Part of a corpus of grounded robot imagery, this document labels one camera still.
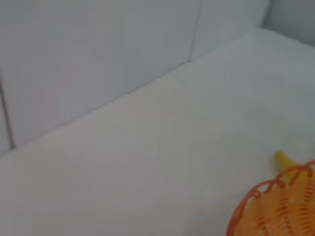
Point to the yellow banana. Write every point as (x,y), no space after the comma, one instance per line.
(285,163)

